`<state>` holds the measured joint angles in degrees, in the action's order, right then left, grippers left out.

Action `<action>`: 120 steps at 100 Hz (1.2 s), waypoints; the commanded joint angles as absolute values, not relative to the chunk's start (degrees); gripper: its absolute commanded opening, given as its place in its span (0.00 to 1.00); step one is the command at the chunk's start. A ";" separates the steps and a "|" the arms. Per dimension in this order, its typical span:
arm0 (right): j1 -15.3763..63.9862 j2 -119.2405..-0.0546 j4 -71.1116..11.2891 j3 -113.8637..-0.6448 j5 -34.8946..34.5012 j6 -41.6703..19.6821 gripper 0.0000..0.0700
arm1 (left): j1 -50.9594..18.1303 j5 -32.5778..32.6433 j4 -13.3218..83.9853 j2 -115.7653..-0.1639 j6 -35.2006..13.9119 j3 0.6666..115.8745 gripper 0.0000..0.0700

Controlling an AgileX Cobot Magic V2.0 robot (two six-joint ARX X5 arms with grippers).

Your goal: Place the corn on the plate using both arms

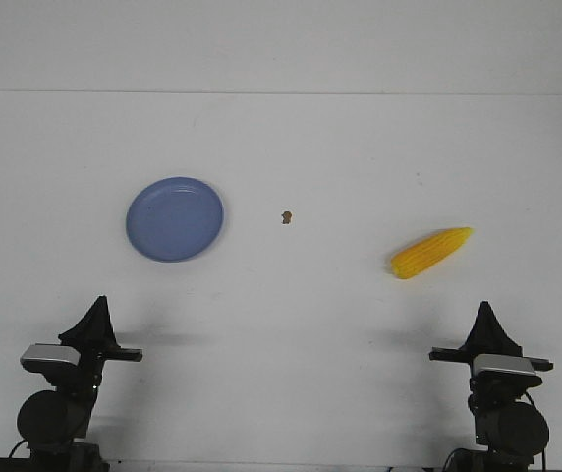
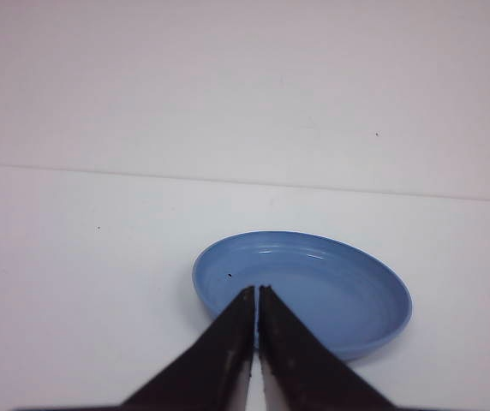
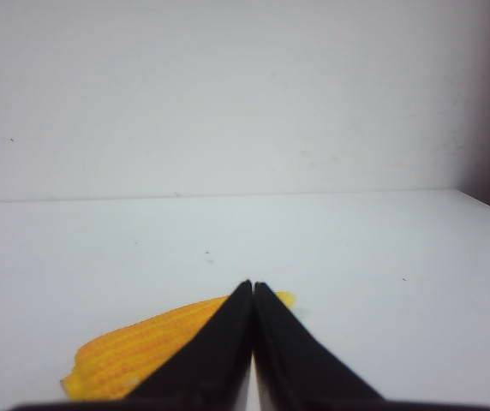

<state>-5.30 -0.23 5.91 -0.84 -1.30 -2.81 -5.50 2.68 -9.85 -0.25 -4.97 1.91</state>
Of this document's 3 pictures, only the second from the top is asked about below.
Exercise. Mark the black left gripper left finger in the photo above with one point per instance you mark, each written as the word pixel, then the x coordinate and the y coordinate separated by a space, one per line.
pixel 214 373

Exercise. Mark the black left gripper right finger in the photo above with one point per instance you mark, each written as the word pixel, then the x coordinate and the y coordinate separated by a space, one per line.
pixel 299 373

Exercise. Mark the blue round plate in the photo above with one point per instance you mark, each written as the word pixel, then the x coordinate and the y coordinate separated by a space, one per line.
pixel 353 303

